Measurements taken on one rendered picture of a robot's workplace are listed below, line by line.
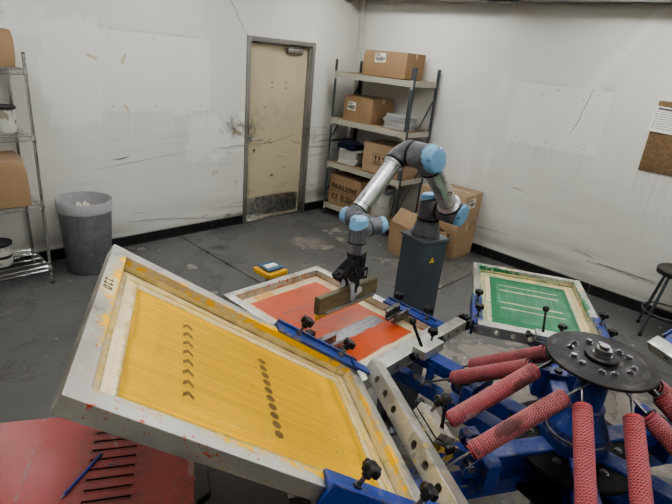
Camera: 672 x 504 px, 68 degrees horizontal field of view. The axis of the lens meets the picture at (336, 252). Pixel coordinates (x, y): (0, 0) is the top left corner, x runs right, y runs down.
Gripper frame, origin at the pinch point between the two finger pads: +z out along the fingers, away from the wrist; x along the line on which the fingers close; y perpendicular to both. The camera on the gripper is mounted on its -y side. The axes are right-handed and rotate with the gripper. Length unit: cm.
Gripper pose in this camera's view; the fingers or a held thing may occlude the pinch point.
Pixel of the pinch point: (347, 297)
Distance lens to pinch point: 211.6
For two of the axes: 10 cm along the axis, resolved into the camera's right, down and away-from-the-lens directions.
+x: -7.1, -3.2, 6.3
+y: 7.0, -2.1, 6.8
